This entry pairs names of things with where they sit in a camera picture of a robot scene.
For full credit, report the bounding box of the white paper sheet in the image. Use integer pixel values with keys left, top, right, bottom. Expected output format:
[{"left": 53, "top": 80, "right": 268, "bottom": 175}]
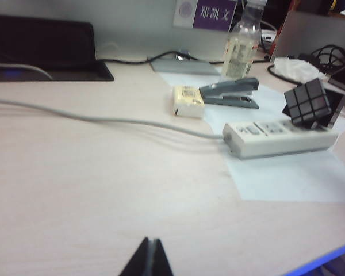
[{"left": 158, "top": 70, "right": 345, "bottom": 204}]

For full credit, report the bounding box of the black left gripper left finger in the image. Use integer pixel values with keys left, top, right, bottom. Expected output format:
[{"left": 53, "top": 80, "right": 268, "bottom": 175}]
[{"left": 118, "top": 237, "right": 151, "bottom": 276}]

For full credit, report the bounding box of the clear plastic water bottle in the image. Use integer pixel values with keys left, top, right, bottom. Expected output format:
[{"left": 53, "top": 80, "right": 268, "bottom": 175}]
[{"left": 219, "top": 0, "right": 267, "bottom": 82}]

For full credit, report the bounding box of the black cable bundle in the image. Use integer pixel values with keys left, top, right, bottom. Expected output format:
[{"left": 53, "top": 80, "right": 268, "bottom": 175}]
[{"left": 298, "top": 44, "right": 345, "bottom": 70}]

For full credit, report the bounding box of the purple and white name sign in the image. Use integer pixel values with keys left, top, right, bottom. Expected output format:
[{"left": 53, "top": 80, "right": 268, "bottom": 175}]
[{"left": 172, "top": 0, "right": 238, "bottom": 33}]

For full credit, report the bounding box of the silver mirror cube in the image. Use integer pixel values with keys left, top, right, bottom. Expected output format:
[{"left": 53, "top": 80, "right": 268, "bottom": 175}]
[{"left": 282, "top": 78, "right": 333, "bottom": 125}]

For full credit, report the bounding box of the white power strip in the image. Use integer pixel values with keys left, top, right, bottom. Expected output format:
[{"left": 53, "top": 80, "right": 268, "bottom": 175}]
[{"left": 221, "top": 118, "right": 339, "bottom": 159}]

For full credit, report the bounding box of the crumpled white tissue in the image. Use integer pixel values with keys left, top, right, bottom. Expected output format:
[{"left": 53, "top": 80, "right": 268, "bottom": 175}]
[{"left": 273, "top": 56, "right": 328, "bottom": 85}]

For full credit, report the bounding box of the black desk socket box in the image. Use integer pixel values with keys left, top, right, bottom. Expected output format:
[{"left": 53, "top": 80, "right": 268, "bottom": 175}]
[{"left": 0, "top": 14, "right": 116, "bottom": 83}]

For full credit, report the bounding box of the frosted glass desk partition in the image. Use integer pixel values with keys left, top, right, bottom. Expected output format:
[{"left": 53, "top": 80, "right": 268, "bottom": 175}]
[{"left": 0, "top": 0, "right": 279, "bottom": 63}]

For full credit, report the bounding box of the grey flat tray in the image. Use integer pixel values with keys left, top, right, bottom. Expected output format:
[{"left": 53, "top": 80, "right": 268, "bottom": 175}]
[{"left": 149, "top": 55, "right": 222, "bottom": 76}]

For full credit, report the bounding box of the grey power strip cable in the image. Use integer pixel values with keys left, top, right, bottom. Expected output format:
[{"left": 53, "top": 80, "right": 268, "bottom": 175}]
[{"left": 0, "top": 98, "right": 224, "bottom": 141}]

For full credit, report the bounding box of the black glossy box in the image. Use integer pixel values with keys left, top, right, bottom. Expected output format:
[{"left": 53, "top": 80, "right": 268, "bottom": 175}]
[{"left": 310, "top": 87, "right": 345, "bottom": 131}]

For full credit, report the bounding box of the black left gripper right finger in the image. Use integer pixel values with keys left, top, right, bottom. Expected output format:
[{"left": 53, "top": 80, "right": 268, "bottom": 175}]
[{"left": 152, "top": 238, "right": 174, "bottom": 276}]

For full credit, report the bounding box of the grey board with red edge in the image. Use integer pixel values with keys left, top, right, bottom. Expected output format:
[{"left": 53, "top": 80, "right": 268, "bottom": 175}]
[{"left": 271, "top": 9, "right": 345, "bottom": 63}]

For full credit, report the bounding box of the black USB cable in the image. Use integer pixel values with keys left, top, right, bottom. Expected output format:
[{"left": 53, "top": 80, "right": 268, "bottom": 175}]
[{"left": 98, "top": 49, "right": 191, "bottom": 65}]

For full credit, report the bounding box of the grey stapler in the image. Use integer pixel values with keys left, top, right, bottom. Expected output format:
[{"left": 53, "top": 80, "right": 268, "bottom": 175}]
[{"left": 198, "top": 77, "right": 260, "bottom": 110}]

